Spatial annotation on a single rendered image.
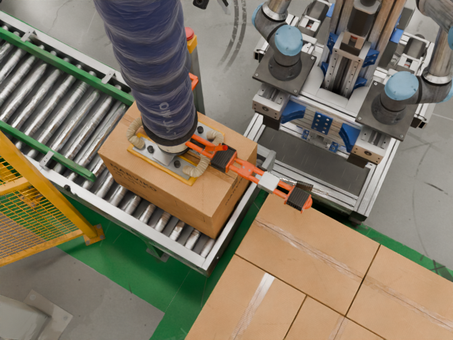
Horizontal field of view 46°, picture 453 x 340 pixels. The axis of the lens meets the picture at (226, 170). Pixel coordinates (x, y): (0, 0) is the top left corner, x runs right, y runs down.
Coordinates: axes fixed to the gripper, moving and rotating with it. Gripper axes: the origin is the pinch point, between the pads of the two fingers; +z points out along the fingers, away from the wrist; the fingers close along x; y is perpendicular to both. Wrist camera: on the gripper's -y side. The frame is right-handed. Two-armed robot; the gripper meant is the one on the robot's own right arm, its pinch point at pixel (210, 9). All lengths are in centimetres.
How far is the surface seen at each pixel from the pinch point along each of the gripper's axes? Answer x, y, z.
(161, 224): 1, -61, 97
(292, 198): -55, -39, 42
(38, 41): 118, 1, 96
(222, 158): -22, -36, 42
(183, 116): -6.5, -36.5, 15.7
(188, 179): -10, -46, 55
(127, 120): 29, -33, 57
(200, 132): -5, -25, 53
